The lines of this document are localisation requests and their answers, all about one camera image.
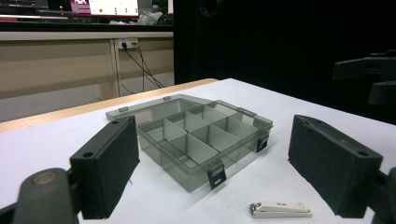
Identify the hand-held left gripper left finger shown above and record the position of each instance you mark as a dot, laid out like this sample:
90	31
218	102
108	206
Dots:
104	168

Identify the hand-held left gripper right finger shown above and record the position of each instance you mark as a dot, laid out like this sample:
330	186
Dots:
330	168

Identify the white nail clipper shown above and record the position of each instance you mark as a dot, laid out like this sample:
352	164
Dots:
280	209

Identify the translucent grey compartment storage box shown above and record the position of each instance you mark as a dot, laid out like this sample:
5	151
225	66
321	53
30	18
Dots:
199	140

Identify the black curtain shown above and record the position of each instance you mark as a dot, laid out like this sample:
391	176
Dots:
280	40

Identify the beige office desk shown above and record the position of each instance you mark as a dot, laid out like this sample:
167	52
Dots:
56	62

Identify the white plastic bag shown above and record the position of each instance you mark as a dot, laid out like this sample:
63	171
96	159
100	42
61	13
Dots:
150	18

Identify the computer monitor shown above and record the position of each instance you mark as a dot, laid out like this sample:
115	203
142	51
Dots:
106	7

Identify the white wall power socket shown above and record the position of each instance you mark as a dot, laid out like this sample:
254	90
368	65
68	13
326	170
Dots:
128	43

